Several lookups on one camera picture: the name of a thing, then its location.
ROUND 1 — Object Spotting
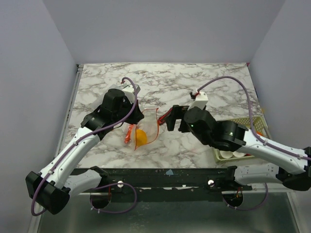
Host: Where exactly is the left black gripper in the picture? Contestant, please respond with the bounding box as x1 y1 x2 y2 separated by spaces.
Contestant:
113 98 145 125

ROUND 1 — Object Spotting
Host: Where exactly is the clear zip top bag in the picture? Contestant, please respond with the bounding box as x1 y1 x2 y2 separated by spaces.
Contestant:
121 106 159 151

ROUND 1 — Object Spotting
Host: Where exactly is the yellow toy bell pepper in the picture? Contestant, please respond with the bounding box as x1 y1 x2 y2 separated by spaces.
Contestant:
135 129 148 148

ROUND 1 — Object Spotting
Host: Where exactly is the orange toy carrot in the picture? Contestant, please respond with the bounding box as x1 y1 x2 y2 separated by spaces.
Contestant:
124 124 136 144

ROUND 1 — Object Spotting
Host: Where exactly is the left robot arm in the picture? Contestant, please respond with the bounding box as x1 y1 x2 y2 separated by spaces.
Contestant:
25 85 144 216

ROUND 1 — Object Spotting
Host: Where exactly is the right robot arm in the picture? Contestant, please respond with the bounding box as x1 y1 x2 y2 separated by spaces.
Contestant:
165 105 311 191

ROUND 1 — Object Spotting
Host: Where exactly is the red black utility knife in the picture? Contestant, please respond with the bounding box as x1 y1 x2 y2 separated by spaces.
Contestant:
158 108 172 125

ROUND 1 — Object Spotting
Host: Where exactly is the white toy garlic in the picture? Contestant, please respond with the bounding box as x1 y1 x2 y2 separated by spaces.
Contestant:
232 151 246 158
220 150 233 159

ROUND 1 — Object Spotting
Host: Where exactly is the beige plastic basket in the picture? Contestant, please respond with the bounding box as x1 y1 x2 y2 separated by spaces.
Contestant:
212 116 269 164

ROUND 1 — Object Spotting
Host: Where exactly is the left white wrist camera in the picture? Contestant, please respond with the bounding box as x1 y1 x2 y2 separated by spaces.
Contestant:
121 83 135 104

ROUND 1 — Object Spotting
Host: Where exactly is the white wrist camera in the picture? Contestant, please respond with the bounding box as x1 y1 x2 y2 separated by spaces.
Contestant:
188 92 208 110
121 83 135 104

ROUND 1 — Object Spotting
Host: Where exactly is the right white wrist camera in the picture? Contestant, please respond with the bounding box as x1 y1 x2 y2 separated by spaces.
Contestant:
188 92 208 110

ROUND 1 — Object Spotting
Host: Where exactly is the black mounting rail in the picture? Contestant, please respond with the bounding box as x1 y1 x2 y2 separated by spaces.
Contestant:
79 165 253 202

